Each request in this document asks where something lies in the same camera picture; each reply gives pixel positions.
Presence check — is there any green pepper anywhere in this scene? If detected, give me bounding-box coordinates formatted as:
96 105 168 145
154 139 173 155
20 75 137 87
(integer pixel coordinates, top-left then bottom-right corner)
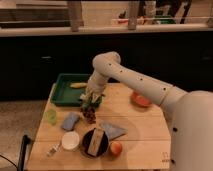
81 97 102 110

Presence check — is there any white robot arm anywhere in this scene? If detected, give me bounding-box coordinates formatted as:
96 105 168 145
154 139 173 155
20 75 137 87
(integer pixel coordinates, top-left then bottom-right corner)
86 51 213 171

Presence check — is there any small green cup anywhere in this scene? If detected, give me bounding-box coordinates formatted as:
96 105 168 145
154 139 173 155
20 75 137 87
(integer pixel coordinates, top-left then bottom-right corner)
45 109 57 125

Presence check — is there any white paper cup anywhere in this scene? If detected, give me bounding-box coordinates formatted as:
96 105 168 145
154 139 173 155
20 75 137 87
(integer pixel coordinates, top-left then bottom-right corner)
61 131 80 151

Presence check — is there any yellow corn cob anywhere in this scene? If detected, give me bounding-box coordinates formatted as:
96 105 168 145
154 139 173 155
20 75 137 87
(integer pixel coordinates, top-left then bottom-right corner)
70 82 87 89

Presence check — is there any bunch of dark grapes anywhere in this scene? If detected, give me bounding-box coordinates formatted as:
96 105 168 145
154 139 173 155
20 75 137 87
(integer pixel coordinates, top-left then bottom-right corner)
81 107 96 124

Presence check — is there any green plastic tray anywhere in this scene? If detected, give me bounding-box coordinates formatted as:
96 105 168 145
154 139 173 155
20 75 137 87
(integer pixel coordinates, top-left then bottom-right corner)
51 73 90 107

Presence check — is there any blue sponge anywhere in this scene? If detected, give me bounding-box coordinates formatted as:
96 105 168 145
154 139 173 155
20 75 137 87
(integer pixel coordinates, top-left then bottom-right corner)
61 113 80 131

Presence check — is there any blue folded cloth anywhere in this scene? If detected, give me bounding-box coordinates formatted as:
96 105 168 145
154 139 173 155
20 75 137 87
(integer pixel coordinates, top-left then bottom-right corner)
100 122 127 140

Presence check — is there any orange bowl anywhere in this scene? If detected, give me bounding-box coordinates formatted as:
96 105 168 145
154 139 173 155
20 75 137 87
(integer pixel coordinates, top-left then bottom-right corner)
130 92 152 107

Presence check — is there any wooden block on plate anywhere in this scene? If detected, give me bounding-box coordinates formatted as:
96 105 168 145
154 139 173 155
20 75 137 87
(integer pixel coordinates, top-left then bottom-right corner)
88 129 104 156

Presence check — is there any dark round plate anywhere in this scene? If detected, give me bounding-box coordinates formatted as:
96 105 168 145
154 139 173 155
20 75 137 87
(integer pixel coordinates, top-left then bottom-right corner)
81 128 109 158

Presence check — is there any light wooden table board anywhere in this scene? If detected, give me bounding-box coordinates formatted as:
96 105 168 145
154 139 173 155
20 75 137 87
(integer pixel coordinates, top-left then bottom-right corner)
26 83 170 171

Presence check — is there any orange fruit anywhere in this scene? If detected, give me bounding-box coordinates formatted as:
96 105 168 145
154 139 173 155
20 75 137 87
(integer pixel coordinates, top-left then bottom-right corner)
109 142 123 156

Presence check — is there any black cable left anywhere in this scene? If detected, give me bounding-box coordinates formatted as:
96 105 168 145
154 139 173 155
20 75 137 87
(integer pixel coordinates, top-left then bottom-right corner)
0 134 33 171

